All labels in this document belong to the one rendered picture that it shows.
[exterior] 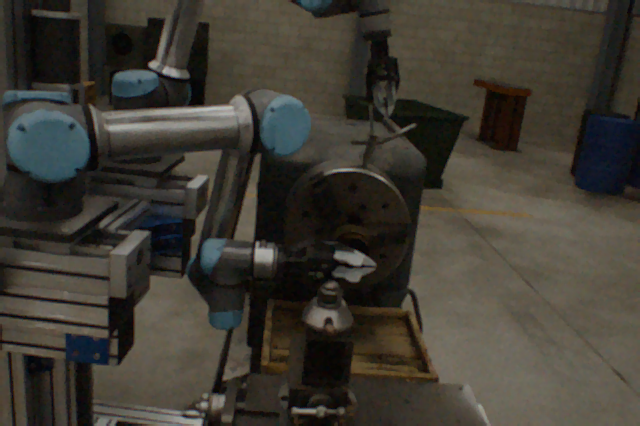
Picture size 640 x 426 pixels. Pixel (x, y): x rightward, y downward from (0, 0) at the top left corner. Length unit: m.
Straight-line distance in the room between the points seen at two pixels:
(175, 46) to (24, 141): 0.77
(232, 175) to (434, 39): 10.65
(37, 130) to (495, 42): 11.47
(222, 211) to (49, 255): 0.36
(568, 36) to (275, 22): 5.67
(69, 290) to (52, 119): 0.36
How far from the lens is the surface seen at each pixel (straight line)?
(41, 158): 1.02
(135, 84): 1.60
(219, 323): 1.27
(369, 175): 1.41
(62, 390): 1.66
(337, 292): 0.88
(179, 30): 1.69
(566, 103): 12.91
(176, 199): 1.61
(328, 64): 11.48
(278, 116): 1.11
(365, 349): 1.33
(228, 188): 1.29
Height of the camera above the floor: 1.54
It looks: 17 degrees down
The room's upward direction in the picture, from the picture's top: 6 degrees clockwise
